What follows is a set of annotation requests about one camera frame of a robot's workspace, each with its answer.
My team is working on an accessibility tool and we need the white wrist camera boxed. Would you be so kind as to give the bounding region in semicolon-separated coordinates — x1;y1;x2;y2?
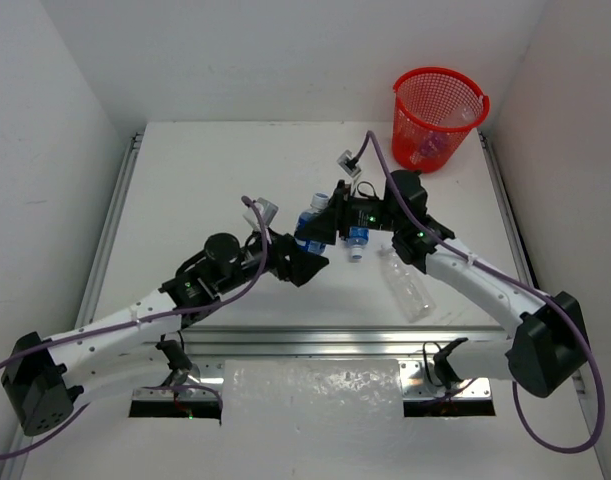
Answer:
243;197;279;231
337;150;362;181

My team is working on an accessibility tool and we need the aluminium table front rail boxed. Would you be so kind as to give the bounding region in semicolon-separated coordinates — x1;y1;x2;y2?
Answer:
181;326;512;359

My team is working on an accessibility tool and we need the aluminium table rail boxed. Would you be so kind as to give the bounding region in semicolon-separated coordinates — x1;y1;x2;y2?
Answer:
478;132;539;289
181;326;512;359
0;131;144;479

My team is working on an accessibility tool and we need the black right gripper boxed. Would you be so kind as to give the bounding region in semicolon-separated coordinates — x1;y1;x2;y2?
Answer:
297;178;403;243

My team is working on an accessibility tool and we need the clear unlabelled bottle white cap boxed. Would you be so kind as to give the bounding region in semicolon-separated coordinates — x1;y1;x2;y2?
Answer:
378;245;435;323

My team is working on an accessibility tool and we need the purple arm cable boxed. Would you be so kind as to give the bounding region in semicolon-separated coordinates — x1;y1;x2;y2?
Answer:
0;195;271;461
357;130;606;454

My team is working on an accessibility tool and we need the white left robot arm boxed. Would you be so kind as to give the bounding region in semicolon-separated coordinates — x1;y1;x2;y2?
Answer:
1;232;329;437

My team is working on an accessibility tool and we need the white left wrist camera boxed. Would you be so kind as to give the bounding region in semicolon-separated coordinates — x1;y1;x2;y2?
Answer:
243;197;279;231

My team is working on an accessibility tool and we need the blue label bottle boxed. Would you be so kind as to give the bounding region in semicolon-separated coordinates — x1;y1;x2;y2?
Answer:
346;226;369;262
411;131;449;164

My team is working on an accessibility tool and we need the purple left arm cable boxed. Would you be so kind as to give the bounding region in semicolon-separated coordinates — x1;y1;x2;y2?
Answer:
0;195;271;461

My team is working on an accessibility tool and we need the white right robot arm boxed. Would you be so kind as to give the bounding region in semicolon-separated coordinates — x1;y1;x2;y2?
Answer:
295;170;587;398

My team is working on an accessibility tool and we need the black looped cable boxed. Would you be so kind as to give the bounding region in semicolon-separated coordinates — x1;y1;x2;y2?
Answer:
422;339;449;396

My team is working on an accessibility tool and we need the blue label bottle Chinese text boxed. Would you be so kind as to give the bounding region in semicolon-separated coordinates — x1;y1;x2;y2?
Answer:
293;192;331;256

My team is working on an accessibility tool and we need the translucent plastic sheet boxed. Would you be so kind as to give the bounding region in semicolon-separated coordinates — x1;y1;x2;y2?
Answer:
223;359;403;426

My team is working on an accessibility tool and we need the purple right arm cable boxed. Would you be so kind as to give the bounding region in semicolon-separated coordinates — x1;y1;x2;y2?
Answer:
357;130;606;454

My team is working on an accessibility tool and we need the aluminium table right rail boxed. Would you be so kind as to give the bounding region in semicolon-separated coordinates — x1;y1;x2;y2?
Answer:
478;132;539;289

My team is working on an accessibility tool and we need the red mesh plastic bin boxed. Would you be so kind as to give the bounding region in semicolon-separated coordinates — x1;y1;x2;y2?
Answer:
391;66;491;173

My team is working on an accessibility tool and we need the clear slim bottle white cap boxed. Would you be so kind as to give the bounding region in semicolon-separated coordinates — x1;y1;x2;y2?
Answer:
452;105;477;128

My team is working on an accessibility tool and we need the aluminium table left rail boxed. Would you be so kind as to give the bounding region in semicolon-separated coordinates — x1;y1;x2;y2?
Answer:
0;131;144;479

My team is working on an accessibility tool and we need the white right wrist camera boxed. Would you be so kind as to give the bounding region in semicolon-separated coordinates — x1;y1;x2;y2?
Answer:
337;150;362;181

